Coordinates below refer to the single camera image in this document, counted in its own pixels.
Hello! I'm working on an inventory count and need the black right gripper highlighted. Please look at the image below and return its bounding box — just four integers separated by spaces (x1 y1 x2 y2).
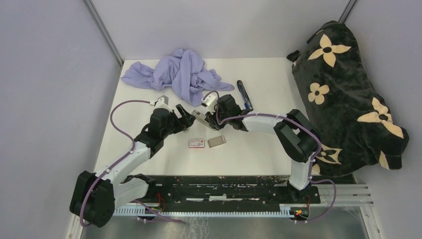
205 104 231 131

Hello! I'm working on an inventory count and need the red white staple box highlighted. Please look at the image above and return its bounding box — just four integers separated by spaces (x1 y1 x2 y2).
189 139 205 148

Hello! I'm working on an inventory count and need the blue stapler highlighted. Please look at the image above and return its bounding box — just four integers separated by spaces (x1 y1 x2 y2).
236 80 253 111

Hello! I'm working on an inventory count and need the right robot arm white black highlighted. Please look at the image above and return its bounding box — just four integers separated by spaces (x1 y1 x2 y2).
202 94 322 203

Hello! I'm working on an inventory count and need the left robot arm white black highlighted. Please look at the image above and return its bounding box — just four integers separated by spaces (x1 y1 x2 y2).
69 103 196 228

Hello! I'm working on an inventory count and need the purple crumpled cloth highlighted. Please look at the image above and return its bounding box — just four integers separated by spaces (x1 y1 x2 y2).
121 48 235 107

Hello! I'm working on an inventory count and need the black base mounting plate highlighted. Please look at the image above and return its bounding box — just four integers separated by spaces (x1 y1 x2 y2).
140 175 321 213

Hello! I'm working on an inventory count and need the black floral plush pillow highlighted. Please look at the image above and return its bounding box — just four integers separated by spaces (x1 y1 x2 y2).
287 21 410 177

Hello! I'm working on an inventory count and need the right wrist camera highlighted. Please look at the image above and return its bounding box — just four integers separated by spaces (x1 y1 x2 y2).
201 95 218 111

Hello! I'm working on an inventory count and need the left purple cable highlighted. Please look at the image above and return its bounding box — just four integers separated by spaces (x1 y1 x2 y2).
79 99 185 228

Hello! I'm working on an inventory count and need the purple cable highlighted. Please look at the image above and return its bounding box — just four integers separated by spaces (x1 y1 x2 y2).
202 91 337 224
79 99 185 228

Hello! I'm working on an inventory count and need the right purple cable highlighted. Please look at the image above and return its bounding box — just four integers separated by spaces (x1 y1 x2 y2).
202 91 337 224

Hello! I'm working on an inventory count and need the aluminium rail frame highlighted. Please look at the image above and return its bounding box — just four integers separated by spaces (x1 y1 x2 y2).
66 183 375 239

